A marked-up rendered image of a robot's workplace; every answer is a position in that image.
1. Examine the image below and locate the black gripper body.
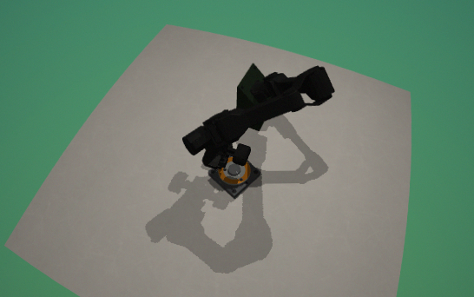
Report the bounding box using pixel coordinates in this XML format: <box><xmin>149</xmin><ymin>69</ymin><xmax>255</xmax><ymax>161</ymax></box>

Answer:
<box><xmin>225</xmin><ymin>143</ymin><xmax>251</xmax><ymax>166</ymax></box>

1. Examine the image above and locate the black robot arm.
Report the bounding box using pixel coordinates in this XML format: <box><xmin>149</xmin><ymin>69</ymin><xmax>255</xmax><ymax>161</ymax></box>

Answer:
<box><xmin>182</xmin><ymin>65</ymin><xmax>335</xmax><ymax>169</ymax></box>

